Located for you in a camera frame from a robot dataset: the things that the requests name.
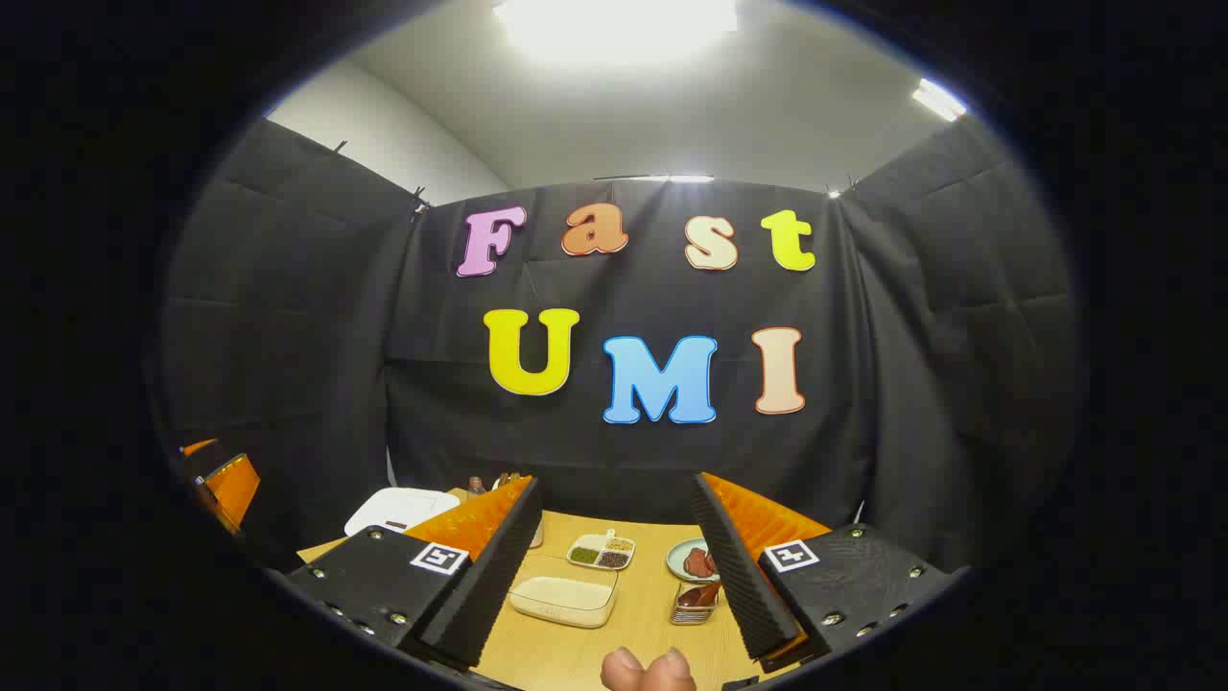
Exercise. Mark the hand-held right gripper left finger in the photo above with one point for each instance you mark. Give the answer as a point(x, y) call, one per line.
point(480, 595)

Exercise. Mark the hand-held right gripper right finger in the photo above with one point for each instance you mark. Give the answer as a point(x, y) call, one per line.
point(743, 595)

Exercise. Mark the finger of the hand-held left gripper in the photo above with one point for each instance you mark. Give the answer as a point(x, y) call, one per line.
point(197, 446)
point(233, 488)

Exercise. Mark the clear chopstick holder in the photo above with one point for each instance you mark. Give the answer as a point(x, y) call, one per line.
point(693, 614)

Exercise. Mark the white rice cooker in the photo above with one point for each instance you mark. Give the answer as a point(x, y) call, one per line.
point(398, 507)

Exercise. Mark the clear plastic rice container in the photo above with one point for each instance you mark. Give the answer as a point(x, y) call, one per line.
point(564, 600)

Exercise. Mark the red sausage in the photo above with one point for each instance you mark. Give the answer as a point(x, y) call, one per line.
point(698, 564)

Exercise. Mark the light green round plate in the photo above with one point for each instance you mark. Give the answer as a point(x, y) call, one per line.
point(679, 559)

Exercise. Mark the white toaster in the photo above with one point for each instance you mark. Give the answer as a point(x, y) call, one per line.
point(538, 533)

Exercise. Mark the green mung beans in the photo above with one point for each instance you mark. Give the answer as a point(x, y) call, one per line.
point(583, 555)

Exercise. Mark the brown bread slice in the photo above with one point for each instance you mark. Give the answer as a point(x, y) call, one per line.
point(507, 478)

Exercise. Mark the white divided plate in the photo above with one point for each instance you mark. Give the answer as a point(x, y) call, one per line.
point(600, 552)

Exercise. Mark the yellow soy beans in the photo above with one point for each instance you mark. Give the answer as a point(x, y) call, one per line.
point(620, 544)

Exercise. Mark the dark red beans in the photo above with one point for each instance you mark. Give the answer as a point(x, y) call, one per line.
point(614, 559)

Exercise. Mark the black backdrop cloth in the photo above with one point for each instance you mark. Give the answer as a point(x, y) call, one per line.
point(624, 451)

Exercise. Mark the ceiling light panel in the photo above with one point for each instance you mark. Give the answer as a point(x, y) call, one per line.
point(938, 99)
point(614, 24)

